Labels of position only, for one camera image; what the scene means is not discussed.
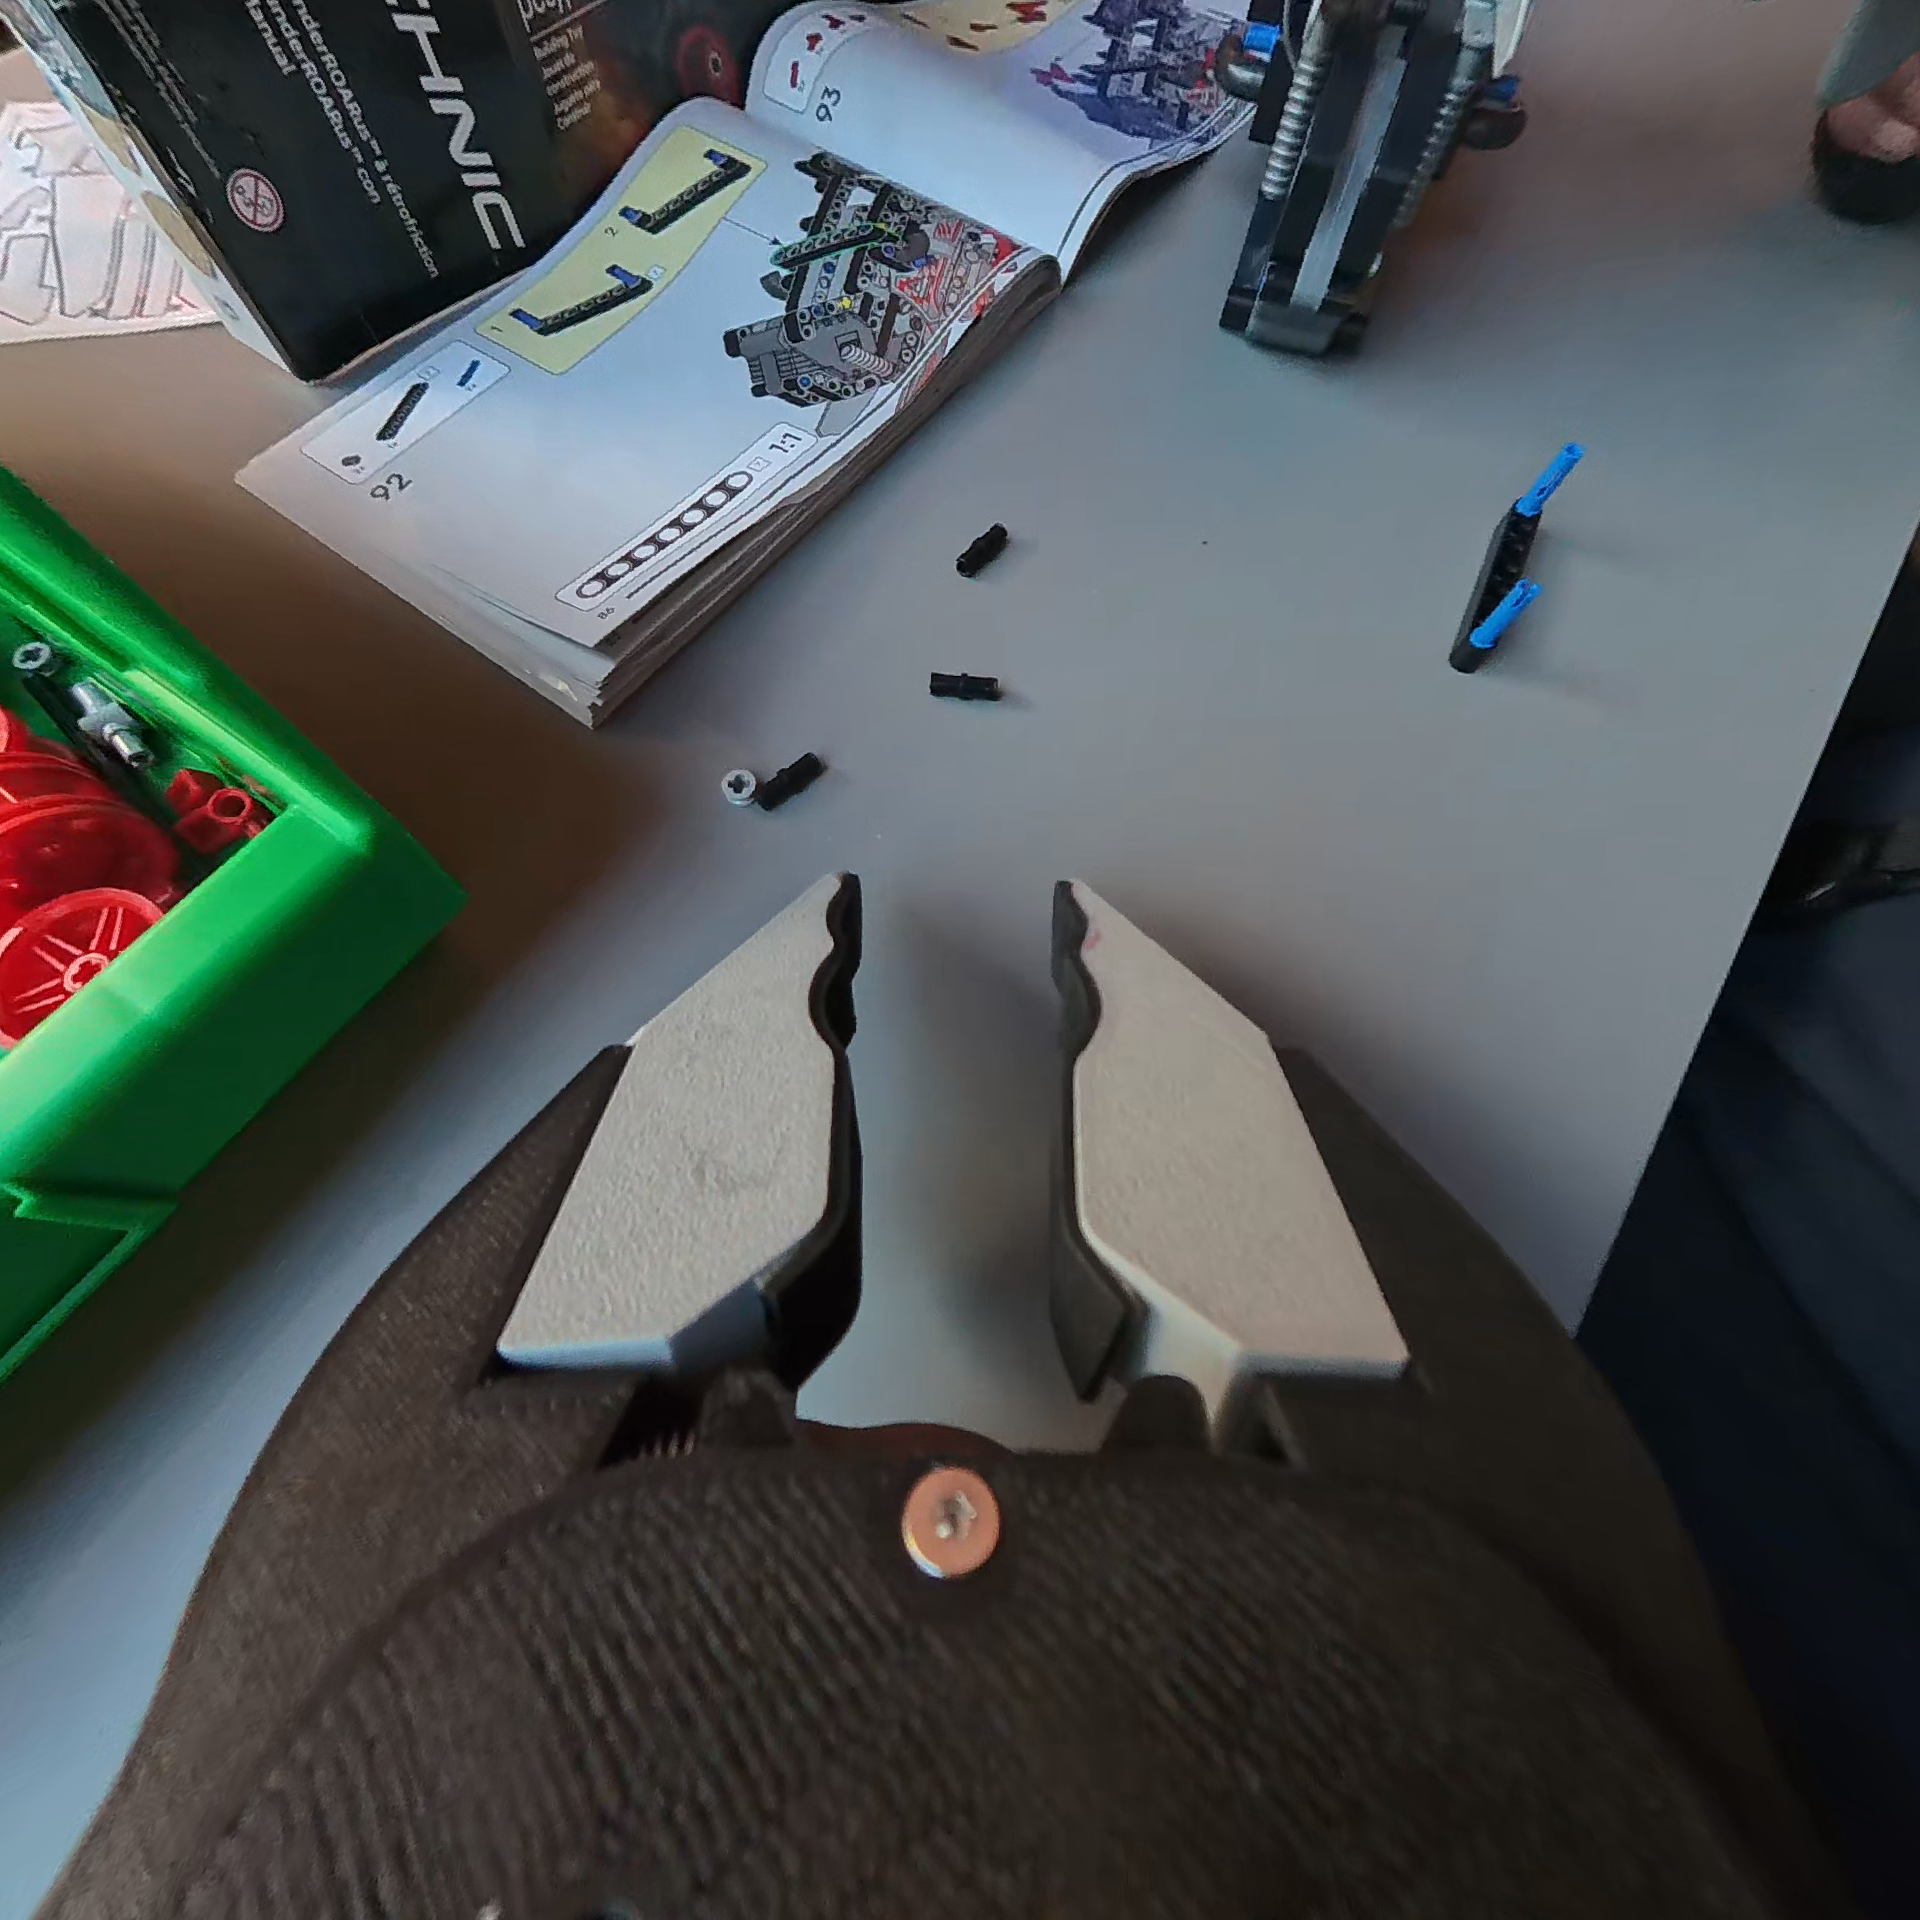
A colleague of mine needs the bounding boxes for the black lego set box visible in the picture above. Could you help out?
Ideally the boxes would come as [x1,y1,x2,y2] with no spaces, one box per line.
[30,0,811,385]

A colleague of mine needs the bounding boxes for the person's leg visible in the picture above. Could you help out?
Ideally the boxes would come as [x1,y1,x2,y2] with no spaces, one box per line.
[1573,900,1920,1920]

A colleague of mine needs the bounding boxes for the green plastic parts bin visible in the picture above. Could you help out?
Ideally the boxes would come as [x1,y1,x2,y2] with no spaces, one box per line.
[0,464,467,1383]

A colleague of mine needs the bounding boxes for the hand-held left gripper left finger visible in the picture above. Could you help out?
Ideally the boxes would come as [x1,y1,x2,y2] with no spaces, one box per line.
[492,873,867,1390]

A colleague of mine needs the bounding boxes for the partly built lego truck model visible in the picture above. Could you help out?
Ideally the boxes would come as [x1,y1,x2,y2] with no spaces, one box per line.
[1218,0,1523,360]

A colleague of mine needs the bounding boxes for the white line-drawing paper sheet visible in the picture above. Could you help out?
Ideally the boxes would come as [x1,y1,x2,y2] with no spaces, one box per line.
[0,96,228,332]

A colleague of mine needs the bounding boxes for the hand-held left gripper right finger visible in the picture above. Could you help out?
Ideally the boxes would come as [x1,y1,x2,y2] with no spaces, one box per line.
[1049,878,1415,1450]

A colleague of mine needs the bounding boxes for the red lego wheel rim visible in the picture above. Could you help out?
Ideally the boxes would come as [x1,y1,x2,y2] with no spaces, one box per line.
[0,747,186,919]
[0,893,156,1052]

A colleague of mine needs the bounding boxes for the grey lego axle connector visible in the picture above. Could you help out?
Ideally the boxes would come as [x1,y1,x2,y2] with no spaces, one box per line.
[66,679,152,769]

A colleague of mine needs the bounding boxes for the dark shoe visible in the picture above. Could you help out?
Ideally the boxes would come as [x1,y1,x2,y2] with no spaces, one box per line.
[1765,810,1920,921]

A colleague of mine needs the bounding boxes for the black lego beam blue pins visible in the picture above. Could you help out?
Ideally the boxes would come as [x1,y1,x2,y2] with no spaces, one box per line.
[1446,442,1583,674]

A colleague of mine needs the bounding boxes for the lego instruction booklet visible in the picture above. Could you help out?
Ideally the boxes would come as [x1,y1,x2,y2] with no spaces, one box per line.
[236,0,1261,732]

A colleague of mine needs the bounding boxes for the person's right hand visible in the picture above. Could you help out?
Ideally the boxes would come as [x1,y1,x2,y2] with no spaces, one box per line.
[1814,99,1920,170]

